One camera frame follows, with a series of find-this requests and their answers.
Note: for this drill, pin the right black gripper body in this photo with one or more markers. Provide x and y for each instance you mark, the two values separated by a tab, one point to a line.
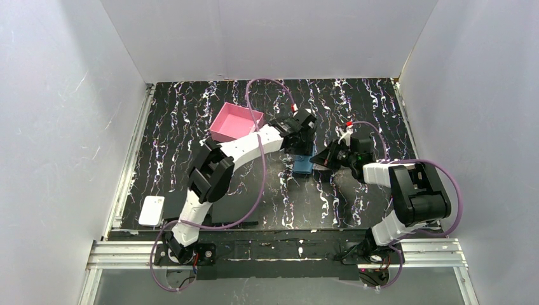
337	155

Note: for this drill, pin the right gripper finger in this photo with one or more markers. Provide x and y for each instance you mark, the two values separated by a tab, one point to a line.
322	158
325	175

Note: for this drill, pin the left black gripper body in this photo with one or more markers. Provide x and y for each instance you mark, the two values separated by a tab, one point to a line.
300	149

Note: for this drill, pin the blue leather card holder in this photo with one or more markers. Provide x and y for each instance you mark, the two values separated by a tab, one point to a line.
302	165

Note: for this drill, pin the pink plastic tray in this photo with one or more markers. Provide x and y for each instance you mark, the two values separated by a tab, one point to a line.
232	122

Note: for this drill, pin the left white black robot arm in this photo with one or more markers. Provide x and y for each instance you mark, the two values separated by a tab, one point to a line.
212	169

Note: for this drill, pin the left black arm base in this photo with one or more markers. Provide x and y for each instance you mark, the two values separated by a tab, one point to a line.
198	254

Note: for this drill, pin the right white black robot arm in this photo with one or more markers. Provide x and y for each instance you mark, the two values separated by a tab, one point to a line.
417	194

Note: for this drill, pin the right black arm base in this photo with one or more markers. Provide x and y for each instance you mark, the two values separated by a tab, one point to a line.
360	253

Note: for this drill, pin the large black flat plate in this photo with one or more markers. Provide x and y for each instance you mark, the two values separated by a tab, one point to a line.
235	204

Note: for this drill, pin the small black flat plate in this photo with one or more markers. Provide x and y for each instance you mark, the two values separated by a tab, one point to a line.
173	204

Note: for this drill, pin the white rectangular device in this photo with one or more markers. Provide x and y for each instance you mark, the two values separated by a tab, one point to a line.
152	211

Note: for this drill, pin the aluminium front rail frame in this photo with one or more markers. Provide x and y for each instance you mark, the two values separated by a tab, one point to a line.
290	271

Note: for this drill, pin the aluminium left side rail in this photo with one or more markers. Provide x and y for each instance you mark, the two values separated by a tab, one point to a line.
115	216

